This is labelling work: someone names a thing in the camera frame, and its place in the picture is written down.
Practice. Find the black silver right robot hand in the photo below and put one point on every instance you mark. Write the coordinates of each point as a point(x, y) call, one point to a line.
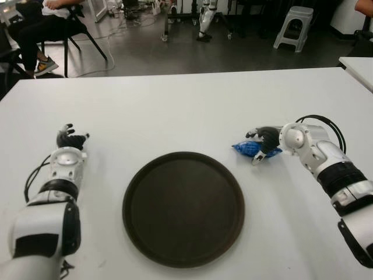
point(271, 138)

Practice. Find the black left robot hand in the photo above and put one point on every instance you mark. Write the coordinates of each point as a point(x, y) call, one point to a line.
point(71, 141)

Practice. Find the blue Oreo cookie packet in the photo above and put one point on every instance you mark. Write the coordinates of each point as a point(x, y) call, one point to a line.
point(247, 148)

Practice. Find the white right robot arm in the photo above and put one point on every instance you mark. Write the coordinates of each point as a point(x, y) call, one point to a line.
point(326, 154)

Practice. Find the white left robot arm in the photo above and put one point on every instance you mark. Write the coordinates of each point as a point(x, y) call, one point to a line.
point(38, 221)

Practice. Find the black chair at edge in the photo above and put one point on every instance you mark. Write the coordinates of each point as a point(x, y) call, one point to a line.
point(8, 58)

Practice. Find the round dark brown tray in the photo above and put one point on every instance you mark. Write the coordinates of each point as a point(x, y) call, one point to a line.
point(183, 208)

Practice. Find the white side table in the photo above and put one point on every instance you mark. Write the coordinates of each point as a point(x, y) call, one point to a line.
point(360, 68)

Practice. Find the seated person black trousers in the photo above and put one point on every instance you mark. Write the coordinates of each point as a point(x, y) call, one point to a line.
point(32, 35)

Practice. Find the grey plastic stool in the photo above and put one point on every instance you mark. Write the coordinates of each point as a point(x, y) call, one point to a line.
point(300, 13)

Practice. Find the white framed glass panel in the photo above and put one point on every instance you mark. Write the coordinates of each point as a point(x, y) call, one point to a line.
point(102, 16)

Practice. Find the black office chair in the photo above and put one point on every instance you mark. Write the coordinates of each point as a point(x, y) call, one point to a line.
point(362, 43)

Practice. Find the white humanoid robot leg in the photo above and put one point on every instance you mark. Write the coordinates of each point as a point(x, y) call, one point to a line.
point(205, 17)

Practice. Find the black wheeled metal stand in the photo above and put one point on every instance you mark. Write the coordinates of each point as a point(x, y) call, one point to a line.
point(166, 23)

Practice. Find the person in white shirt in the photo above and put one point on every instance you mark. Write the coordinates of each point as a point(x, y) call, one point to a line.
point(365, 7)

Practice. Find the black metal frame chair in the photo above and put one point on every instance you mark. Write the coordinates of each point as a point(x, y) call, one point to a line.
point(78, 27)

